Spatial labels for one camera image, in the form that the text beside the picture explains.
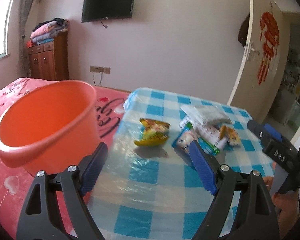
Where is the person's hand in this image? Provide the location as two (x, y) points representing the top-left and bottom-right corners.
(271, 191), (300, 239)

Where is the wooden cabinet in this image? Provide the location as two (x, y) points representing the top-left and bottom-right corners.
(27, 32), (69, 81)

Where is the white door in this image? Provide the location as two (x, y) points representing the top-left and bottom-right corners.
(228, 0), (283, 122)

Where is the large white plastic package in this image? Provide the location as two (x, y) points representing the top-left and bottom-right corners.
(179, 105), (232, 128)

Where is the grey checkered curtain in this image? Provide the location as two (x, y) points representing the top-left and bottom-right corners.
(17, 0), (34, 77)

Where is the white printed flat package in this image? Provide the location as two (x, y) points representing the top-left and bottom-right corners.
(185, 122), (228, 155)

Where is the black wall television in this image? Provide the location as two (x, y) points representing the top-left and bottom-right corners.
(81, 0), (134, 23)

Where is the folded clothes pile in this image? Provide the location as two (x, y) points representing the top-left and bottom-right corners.
(26, 18), (70, 48)

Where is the red door decoration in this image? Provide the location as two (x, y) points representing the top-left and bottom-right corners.
(257, 11), (280, 85)

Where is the orange bread snack packet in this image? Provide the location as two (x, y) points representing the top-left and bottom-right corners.
(219, 125), (241, 147)

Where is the yellow snack bag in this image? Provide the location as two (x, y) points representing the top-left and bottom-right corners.
(134, 118), (170, 147)

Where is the blue cartoon snack packet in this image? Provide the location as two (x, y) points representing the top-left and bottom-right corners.
(172, 126), (198, 154)

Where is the wall power socket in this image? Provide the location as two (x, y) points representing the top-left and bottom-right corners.
(90, 66), (110, 74)

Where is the orange plastic bucket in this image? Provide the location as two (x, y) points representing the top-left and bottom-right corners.
(0, 80), (101, 175)

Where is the blue white checkered tablecloth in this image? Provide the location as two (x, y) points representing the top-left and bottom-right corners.
(72, 87), (276, 240)

